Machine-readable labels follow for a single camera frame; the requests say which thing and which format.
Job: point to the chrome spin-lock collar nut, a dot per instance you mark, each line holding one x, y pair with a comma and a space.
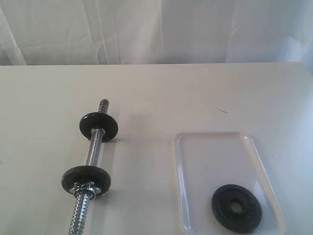
90, 189

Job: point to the chrome threaded dumbbell bar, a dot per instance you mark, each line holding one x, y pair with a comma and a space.
81, 206

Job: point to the white backdrop cloth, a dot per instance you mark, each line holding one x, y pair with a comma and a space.
59, 32

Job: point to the white plastic tray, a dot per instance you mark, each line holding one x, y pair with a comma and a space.
206, 161

